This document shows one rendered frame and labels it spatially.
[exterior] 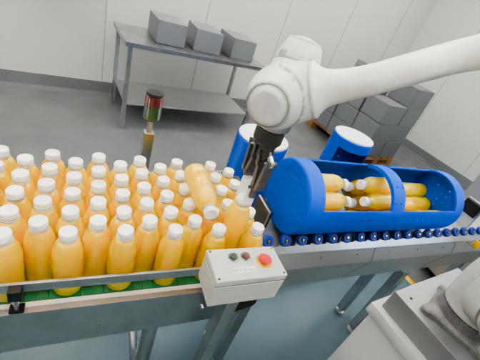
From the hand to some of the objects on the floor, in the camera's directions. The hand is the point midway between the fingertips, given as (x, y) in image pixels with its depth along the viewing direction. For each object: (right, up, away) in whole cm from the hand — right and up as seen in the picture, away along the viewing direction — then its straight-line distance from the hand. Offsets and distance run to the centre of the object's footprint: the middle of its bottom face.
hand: (246, 191), depth 87 cm
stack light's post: (-70, -66, +90) cm, 132 cm away
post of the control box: (-33, -106, +51) cm, 122 cm away
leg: (+73, -98, +122) cm, 173 cm away
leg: (-15, -94, +79) cm, 124 cm away
